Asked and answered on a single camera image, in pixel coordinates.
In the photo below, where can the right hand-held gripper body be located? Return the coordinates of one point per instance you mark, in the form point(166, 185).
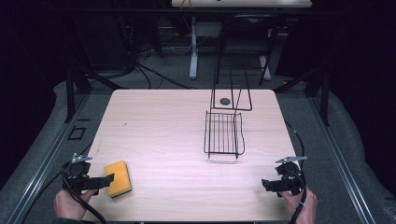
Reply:
point(289, 175)

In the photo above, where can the person's right hand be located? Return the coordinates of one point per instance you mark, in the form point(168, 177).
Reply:
point(308, 207)

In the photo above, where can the yellow sponge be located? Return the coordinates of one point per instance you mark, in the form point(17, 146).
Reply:
point(120, 177)

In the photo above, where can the dark round disc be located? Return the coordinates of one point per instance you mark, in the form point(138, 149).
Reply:
point(224, 101)

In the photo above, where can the white table with legs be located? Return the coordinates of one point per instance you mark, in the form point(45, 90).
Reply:
point(193, 56)

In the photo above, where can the black metal frame stand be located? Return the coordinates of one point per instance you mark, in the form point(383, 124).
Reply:
point(325, 99)
point(70, 93)

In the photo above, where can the person's left hand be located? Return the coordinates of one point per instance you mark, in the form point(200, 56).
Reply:
point(68, 207)

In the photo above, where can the black chair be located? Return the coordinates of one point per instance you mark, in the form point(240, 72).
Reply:
point(246, 34)

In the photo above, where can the aluminium floor rail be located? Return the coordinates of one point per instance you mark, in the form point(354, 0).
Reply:
point(46, 165)
point(342, 168)

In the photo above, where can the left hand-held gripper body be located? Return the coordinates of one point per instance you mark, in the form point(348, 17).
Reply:
point(76, 174)

